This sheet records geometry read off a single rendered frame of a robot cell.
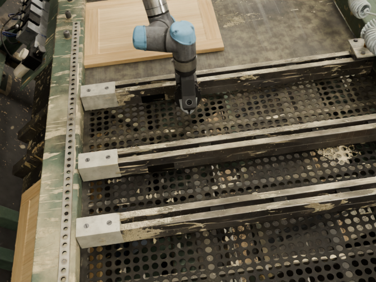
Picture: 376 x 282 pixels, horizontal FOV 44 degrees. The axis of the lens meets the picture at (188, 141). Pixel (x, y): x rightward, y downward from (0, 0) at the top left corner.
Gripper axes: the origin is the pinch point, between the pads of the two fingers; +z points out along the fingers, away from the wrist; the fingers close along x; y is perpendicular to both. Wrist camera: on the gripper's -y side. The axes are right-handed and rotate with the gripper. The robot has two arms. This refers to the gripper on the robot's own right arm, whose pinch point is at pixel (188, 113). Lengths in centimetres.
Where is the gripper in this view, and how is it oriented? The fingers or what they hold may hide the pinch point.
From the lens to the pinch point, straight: 163.1
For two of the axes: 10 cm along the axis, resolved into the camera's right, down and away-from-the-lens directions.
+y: -1.1, -7.6, 6.4
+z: 0.5, 6.4, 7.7
